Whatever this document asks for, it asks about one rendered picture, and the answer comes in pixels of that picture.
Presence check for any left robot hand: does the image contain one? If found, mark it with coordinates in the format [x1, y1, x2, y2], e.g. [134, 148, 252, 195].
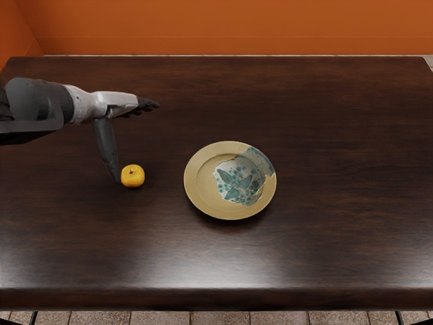
[63, 84, 161, 183]

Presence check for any small yellow fruit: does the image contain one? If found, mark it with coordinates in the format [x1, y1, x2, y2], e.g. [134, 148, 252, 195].
[120, 164, 146, 189]

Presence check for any tan plate with teal pattern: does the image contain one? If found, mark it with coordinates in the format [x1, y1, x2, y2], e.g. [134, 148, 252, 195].
[183, 140, 277, 221]

